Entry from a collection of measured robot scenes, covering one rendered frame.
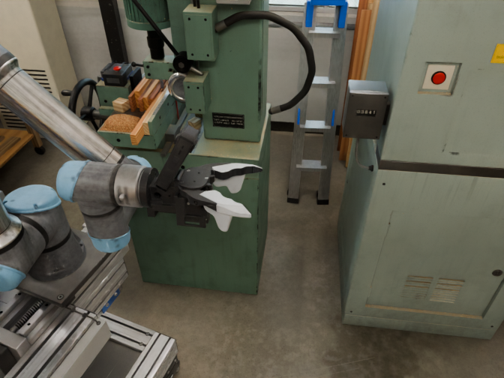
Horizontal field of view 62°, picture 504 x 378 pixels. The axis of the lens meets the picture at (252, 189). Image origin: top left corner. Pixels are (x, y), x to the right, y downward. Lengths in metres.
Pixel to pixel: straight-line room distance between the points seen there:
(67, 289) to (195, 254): 0.87
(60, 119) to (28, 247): 0.31
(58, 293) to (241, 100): 0.86
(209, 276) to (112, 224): 1.26
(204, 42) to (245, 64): 0.17
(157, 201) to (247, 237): 1.07
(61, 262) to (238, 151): 0.74
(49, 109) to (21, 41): 2.26
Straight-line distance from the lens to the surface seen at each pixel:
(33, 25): 3.06
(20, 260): 1.03
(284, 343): 1.96
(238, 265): 1.94
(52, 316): 1.23
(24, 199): 1.11
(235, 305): 2.06
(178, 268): 2.06
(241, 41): 1.45
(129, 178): 0.74
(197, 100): 1.47
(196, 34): 1.39
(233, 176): 0.77
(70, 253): 1.19
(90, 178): 0.77
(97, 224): 0.82
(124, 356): 1.75
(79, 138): 0.90
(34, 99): 0.90
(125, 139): 1.57
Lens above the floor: 1.69
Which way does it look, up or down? 39 degrees down
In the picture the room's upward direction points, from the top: straight up
